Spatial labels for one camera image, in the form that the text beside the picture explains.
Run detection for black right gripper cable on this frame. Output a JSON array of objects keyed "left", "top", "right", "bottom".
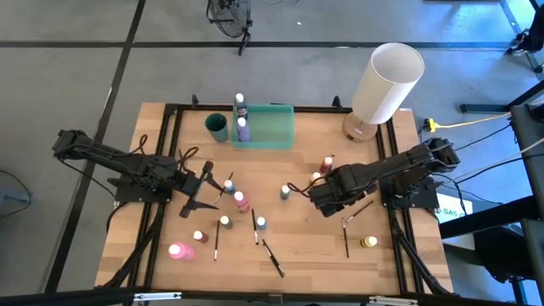
[{"left": 286, "top": 180, "right": 318, "bottom": 200}]

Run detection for wide flat black paintbrush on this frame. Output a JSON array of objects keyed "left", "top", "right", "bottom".
[{"left": 261, "top": 238, "right": 285, "bottom": 279}]

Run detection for white shade wooden base lamp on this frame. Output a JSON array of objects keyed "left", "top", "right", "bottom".
[{"left": 342, "top": 42, "right": 426, "bottom": 145}]

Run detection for black floor stand bar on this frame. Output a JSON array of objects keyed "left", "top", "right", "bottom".
[{"left": 460, "top": 79, "right": 544, "bottom": 115}]

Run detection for black camera rig rail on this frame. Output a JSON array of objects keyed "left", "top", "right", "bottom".
[{"left": 0, "top": 287, "right": 544, "bottom": 306}]

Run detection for large pink paint bottle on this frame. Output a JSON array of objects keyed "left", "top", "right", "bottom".
[{"left": 167, "top": 241, "right": 197, "bottom": 262}]

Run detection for teal translucent plastic bin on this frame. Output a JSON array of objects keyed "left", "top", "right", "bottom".
[{"left": 230, "top": 103, "right": 296, "bottom": 151}]

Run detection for black floor fan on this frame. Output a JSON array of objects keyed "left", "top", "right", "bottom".
[{"left": 206, "top": 0, "right": 255, "bottom": 57}]

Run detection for person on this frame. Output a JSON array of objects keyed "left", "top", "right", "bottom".
[{"left": 505, "top": 3, "right": 544, "bottom": 55}]

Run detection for dark teal plastic cup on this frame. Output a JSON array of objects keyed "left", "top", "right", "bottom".
[{"left": 204, "top": 111, "right": 230, "bottom": 144}]

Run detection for yellow extension cable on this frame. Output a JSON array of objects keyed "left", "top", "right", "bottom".
[{"left": 436, "top": 99, "right": 544, "bottom": 130}]

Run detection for white printed sign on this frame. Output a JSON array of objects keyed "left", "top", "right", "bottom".
[{"left": 435, "top": 193, "right": 468, "bottom": 225}]

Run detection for black floor cable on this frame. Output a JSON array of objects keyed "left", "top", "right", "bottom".
[{"left": 0, "top": 169, "right": 33, "bottom": 219}]

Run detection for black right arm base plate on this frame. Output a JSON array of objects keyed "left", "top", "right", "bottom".
[{"left": 377, "top": 174, "right": 440, "bottom": 210}]

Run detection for large red paint bottle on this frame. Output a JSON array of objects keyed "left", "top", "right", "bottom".
[{"left": 231, "top": 190, "right": 252, "bottom": 215}]

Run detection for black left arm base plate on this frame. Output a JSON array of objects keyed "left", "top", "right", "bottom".
[{"left": 113, "top": 176, "right": 173, "bottom": 204}]

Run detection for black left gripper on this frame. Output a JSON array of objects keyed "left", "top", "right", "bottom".
[{"left": 172, "top": 159, "right": 225, "bottom": 219}]

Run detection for large black paint bottle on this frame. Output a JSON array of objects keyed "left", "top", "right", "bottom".
[{"left": 234, "top": 93, "right": 249, "bottom": 120}]

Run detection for silver metal bracket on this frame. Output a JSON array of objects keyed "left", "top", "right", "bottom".
[
  {"left": 133, "top": 292, "right": 183, "bottom": 303},
  {"left": 368, "top": 295, "right": 420, "bottom": 306}
]

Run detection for large blue paint bottle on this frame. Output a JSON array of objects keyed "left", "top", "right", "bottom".
[{"left": 235, "top": 116, "right": 252, "bottom": 144}]

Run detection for black paintbrush grey-blue bristles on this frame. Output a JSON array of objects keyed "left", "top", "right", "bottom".
[{"left": 250, "top": 207, "right": 260, "bottom": 247}]

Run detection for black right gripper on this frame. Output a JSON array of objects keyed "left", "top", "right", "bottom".
[{"left": 307, "top": 164, "right": 373, "bottom": 218}]

